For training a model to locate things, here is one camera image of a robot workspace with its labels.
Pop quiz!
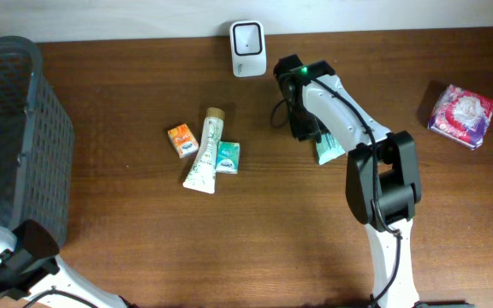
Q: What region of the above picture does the teal pocket tissue pack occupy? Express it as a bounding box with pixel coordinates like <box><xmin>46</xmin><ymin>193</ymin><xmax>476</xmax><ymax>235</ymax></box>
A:
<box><xmin>216</xmin><ymin>141</ymin><xmax>241</xmax><ymax>175</ymax></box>

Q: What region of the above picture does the purple red tissue pack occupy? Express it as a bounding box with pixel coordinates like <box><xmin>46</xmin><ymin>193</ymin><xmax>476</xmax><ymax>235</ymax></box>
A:
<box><xmin>427</xmin><ymin>85</ymin><xmax>493</xmax><ymax>150</ymax></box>

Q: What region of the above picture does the right black cable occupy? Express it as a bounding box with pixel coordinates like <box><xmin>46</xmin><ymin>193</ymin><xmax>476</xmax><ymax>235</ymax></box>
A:
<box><xmin>270</xmin><ymin>76</ymin><xmax>404</xmax><ymax>305</ymax></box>

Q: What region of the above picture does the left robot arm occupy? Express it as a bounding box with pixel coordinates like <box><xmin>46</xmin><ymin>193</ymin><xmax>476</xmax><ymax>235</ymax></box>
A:
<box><xmin>0</xmin><ymin>220</ymin><xmax>134</xmax><ymax>308</ymax></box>

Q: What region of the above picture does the teal wet wipes pack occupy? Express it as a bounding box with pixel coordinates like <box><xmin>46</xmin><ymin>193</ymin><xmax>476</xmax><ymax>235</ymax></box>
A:
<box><xmin>315</xmin><ymin>133</ymin><xmax>346</xmax><ymax>165</ymax></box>

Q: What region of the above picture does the white barcode scanner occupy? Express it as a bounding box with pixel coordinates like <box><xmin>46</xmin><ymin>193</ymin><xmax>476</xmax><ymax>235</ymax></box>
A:
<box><xmin>229</xmin><ymin>21</ymin><xmax>267</xmax><ymax>78</ymax></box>

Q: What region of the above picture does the orange pocket tissue pack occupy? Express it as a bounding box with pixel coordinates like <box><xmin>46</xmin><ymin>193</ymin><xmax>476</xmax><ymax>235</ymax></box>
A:
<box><xmin>167</xmin><ymin>123</ymin><xmax>199</xmax><ymax>158</ymax></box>

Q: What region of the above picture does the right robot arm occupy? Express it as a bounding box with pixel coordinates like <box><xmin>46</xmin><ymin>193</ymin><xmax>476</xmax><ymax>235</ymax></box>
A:
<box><xmin>273</xmin><ymin>55</ymin><xmax>425</xmax><ymax>307</ymax></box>

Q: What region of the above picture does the grey plastic mesh basket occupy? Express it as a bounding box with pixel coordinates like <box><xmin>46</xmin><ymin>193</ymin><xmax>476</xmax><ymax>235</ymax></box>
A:
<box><xmin>0</xmin><ymin>36</ymin><xmax>74</xmax><ymax>246</ymax></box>

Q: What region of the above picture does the white bamboo print tube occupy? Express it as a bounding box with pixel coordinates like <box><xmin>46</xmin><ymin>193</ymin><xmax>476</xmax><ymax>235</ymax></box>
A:
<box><xmin>182</xmin><ymin>107</ymin><xmax>225</xmax><ymax>194</ymax></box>

